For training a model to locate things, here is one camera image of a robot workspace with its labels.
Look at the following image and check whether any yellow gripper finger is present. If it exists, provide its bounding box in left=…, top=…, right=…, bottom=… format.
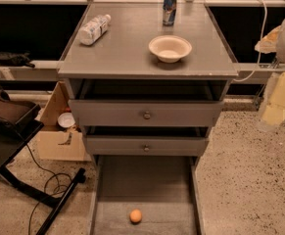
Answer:
left=255, top=25, right=281, bottom=54

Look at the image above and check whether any orange fruit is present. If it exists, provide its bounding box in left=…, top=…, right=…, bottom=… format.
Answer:
left=129, top=209, right=142, bottom=223

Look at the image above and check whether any grey drawer cabinet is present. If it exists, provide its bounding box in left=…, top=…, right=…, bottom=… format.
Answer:
left=57, top=1, right=240, bottom=159

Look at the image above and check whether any grey open bottom drawer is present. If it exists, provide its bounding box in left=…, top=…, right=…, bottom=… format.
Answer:
left=88, top=156, right=206, bottom=235

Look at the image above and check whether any grey top drawer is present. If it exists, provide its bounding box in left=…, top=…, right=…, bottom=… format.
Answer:
left=68, top=80, right=224, bottom=128

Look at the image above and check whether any grey middle drawer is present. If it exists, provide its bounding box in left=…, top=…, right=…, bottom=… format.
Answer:
left=83, top=126, right=209, bottom=157

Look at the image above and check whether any white paper bowl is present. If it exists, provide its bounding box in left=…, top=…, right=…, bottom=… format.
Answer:
left=149, top=35, right=192, bottom=64

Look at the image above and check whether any blue drink can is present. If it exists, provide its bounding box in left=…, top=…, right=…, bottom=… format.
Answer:
left=163, top=0, right=177, bottom=26

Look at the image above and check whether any clear plastic water bottle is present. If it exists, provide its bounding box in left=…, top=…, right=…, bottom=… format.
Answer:
left=78, top=15, right=112, bottom=46

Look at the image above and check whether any small white bowl in box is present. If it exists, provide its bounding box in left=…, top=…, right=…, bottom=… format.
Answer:
left=57, top=113, right=75, bottom=128

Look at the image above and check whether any cardboard box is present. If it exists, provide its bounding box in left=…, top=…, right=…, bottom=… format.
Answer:
left=37, top=82, right=91, bottom=162

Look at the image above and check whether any black chair stand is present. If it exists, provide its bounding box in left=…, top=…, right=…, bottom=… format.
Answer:
left=0, top=87, right=85, bottom=235

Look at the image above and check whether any black object on ledge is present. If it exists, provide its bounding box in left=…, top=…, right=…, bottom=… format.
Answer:
left=0, top=52, right=35, bottom=68

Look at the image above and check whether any white hanging cable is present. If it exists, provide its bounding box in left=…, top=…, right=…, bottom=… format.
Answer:
left=232, top=0, right=268, bottom=83

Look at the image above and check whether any metal bracket strut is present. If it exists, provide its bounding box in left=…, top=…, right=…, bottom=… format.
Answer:
left=253, top=58, right=279, bottom=110

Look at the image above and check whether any black floor cable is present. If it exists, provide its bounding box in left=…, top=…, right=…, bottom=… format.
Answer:
left=24, top=143, right=73, bottom=235

